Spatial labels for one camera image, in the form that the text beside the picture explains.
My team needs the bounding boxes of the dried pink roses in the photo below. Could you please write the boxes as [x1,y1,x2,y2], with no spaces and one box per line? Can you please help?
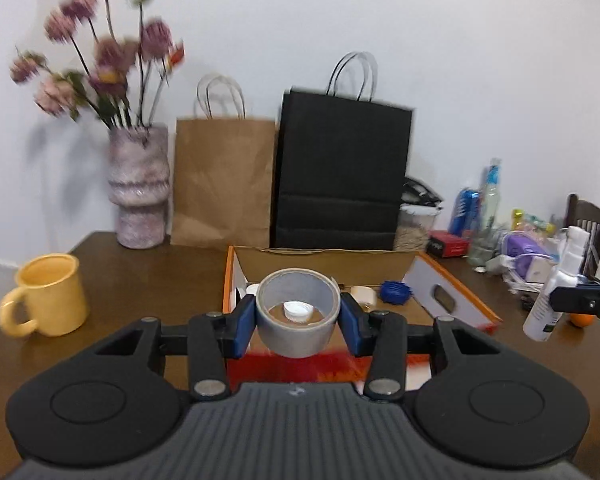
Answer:
[9,0,187,132]

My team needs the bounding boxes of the clear container with black lid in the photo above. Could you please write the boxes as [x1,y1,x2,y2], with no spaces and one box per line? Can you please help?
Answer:
[394,176,444,252]

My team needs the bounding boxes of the red cardboard box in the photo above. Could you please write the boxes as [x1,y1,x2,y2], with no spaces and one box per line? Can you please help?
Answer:
[222,245,504,392]

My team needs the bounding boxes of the white charger on purple pack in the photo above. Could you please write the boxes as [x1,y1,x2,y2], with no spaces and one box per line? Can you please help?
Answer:
[486,230,557,282]

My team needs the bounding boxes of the dark wooden chair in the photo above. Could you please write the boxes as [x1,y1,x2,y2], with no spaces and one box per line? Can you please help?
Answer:
[566,193,600,282]

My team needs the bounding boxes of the brown paper bag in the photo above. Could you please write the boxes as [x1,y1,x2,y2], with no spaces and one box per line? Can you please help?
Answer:
[170,74,277,249]

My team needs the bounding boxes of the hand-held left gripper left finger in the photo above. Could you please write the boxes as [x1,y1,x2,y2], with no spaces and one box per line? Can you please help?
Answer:
[87,294,257,402]

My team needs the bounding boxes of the white spray bottle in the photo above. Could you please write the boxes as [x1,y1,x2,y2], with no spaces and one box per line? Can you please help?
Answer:
[523,226,592,342]

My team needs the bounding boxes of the grey tape roll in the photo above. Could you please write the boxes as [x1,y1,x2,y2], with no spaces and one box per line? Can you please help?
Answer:
[256,268,341,359]

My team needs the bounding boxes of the small red box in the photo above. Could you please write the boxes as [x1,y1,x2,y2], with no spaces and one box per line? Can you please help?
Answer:
[426,230,470,259]

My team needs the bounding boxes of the pink speckled vase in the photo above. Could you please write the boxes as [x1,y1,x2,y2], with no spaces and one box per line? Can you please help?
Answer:
[107,124,171,250]

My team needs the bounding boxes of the blue drink can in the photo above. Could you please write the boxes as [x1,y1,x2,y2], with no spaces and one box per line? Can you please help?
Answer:
[448,188,481,239]

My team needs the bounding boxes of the white round cap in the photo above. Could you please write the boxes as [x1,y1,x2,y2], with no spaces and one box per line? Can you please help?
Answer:
[282,301,314,322]

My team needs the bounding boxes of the black paper bag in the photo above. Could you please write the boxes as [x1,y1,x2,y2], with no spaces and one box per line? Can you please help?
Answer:
[270,51,414,251]

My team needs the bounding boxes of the yellow mug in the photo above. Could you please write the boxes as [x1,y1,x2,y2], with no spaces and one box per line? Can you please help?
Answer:
[0,254,90,337]

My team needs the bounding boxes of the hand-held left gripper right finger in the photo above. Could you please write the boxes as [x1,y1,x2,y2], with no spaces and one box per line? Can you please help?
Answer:
[339,292,507,403]

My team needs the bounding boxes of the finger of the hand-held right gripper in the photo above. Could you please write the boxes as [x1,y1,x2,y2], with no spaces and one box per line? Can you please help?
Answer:
[550,282,600,330]

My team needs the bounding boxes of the clear plastic bottle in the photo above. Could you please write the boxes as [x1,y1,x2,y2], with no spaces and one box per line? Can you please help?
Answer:
[467,159,504,267]

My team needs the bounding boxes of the colourful snack packets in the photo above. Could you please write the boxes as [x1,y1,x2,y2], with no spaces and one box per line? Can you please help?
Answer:
[511,208,557,234]

